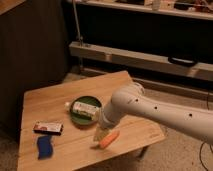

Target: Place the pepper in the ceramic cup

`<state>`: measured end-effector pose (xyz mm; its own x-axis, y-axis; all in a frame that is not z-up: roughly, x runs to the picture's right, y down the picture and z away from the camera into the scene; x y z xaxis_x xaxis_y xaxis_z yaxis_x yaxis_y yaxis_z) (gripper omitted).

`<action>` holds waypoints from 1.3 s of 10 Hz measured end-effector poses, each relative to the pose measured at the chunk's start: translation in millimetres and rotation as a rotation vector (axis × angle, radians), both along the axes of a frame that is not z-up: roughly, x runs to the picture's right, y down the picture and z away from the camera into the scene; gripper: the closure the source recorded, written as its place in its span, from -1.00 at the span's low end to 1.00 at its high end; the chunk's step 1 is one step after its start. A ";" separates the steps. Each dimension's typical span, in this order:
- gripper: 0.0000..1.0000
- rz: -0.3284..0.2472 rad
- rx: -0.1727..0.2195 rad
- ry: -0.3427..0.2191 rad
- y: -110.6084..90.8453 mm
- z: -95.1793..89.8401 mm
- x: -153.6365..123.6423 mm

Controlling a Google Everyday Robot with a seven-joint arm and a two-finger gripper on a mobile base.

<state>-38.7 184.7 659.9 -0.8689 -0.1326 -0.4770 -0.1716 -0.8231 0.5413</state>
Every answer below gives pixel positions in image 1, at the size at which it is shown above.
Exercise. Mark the white gripper body with label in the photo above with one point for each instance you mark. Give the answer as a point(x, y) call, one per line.
point(106, 122)

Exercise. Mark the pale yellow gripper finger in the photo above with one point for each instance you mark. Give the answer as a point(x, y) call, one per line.
point(100, 134)

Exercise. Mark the orange pepper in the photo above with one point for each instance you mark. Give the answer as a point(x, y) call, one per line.
point(106, 141)

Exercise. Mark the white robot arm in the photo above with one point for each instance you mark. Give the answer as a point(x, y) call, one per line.
point(130, 99)

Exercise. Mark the dark green plate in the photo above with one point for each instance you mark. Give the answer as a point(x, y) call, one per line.
point(80, 119)

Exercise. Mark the white snack box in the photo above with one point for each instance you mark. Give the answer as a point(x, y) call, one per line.
point(88, 110)

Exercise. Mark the small white bottle cap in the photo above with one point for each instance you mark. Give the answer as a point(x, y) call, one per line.
point(67, 105)

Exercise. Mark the wooden table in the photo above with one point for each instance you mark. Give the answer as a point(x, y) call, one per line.
point(73, 149)

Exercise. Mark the blue sponge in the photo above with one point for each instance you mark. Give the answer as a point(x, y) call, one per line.
point(45, 149)

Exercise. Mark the red chocolate bar packet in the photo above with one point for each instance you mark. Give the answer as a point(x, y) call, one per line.
point(48, 128)

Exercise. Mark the metal stand pole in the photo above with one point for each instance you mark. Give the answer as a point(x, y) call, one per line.
point(80, 39)

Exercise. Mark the cluttered back shelf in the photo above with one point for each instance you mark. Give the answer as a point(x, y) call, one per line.
point(154, 6)

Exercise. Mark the long grey case with handle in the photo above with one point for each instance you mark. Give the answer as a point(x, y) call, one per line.
point(140, 60)

